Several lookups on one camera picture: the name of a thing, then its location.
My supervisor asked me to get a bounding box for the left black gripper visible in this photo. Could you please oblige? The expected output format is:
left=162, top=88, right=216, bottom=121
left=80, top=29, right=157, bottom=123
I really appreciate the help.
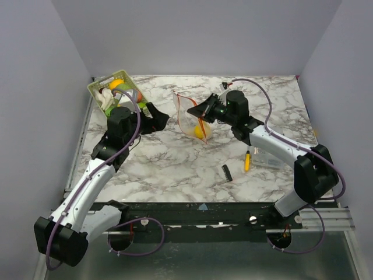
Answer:
left=125, top=102, right=169, bottom=146

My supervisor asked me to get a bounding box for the clear zip top bag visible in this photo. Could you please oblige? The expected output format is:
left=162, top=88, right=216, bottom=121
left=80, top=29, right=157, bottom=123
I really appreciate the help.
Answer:
left=173, top=91, right=212, bottom=144

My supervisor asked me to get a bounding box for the yellow toy lemon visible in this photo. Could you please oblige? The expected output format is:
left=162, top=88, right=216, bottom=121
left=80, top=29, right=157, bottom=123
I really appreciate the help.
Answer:
left=194, top=125, right=210, bottom=139

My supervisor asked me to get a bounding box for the green toy vegetable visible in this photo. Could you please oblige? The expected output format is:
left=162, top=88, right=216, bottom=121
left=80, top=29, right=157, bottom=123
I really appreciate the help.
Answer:
left=104, top=107, right=114, bottom=118

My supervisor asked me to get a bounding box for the white toy garlic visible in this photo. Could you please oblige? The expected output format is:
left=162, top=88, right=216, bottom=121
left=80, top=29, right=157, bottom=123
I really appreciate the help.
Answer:
left=94, top=88, right=118, bottom=111

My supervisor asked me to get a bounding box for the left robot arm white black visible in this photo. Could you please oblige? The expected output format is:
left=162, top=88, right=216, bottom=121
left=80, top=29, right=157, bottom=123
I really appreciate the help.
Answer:
left=34, top=103, right=170, bottom=271

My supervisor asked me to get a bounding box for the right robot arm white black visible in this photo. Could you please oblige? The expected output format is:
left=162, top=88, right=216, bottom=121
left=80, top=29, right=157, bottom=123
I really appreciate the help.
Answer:
left=187, top=90, right=339, bottom=229

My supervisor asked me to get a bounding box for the peach toy fruit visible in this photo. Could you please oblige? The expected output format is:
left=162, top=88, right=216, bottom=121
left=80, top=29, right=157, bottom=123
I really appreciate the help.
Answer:
left=137, top=92, right=143, bottom=103

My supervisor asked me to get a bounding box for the green toy cabbage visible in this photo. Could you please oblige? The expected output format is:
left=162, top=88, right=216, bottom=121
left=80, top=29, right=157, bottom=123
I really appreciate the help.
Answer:
left=117, top=83, right=132, bottom=90

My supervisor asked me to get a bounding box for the orange toy fruit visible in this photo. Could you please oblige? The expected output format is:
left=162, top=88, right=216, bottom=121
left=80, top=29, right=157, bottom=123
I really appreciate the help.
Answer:
left=108, top=79, right=125, bottom=90

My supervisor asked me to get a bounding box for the green plastic basket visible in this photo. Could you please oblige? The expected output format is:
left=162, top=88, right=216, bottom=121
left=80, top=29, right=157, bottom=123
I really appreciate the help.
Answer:
left=87, top=70, right=150, bottom=118

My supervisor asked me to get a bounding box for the black bit holder strip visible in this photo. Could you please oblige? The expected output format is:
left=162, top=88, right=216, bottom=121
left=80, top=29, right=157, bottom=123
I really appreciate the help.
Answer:
left=221, top=164, right=233, bottom=182

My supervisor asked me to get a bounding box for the clear plastic screw box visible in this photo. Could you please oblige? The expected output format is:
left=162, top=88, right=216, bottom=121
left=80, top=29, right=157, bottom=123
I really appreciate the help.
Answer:
left=249, top=146, right=284, bottom=169

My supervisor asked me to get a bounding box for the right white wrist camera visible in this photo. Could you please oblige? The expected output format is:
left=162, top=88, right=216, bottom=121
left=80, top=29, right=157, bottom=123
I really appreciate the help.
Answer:
left=219, top=82, right=233, bottom=104

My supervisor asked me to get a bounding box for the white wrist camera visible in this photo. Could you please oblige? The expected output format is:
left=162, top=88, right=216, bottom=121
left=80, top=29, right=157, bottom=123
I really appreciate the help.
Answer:
left=219, top=82, right=233, bottom=104
left=117, top=89, right=139, bottom=111

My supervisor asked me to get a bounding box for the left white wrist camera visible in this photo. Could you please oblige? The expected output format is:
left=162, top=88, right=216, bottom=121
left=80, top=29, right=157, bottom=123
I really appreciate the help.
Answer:
left=117, top=89, right=139, bottom=111

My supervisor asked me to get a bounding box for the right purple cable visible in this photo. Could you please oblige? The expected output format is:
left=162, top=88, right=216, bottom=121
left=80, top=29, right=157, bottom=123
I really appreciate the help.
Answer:
left=230, top=78, right=347, bottom=255

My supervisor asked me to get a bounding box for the purple cable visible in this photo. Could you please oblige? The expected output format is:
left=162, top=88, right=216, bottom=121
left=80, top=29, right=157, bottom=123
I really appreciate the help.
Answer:
left=230, top=78, right=347, bottom=255
left=45, top=89, right=166, bottom=271

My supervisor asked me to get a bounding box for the yellow handle screwdriver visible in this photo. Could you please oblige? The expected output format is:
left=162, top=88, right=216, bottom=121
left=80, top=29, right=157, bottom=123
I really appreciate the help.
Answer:
left=244, top=150, right=251, bottom=172

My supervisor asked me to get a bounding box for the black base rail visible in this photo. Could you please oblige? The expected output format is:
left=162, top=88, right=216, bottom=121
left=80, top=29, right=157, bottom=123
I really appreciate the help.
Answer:
left=91, top=200, right=302, bottom=246

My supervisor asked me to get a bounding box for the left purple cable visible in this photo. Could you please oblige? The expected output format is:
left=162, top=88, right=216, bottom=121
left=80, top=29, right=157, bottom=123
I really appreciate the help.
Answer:
left=45, top=89, right=166, bottom=271

